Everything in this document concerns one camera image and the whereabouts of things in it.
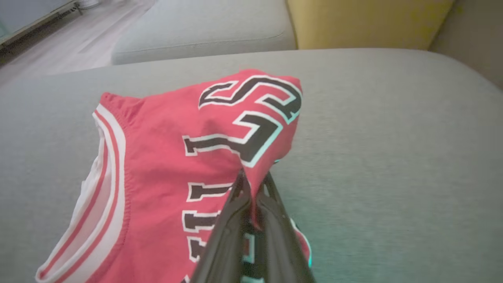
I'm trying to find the grey-brown sofa backrest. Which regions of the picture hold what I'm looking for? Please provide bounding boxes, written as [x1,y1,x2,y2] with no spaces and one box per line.
[428,0,503,89]

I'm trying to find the grey fabric sofa seat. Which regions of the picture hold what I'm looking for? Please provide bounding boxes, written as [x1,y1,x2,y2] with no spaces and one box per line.
[0,48,503,283]

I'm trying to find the red shorts with white stripe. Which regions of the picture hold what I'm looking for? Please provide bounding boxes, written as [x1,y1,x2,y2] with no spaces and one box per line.
[35,69,313,283]

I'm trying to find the yellow cushion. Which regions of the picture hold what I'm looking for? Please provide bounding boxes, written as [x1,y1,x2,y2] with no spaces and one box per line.
[286,0,455,51]

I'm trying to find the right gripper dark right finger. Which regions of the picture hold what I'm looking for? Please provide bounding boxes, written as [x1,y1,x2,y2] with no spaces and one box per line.
[255,171,315,283]

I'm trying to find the glass door with dark frame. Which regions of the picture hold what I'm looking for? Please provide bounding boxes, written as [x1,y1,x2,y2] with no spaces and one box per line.
[0,0,81,52]

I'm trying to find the grey sofa cushion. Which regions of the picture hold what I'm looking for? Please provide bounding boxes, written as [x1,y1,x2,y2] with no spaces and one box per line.
[111,0,297,66]

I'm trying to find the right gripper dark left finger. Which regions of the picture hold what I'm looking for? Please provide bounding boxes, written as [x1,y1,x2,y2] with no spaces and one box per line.
[191,169,252,283]

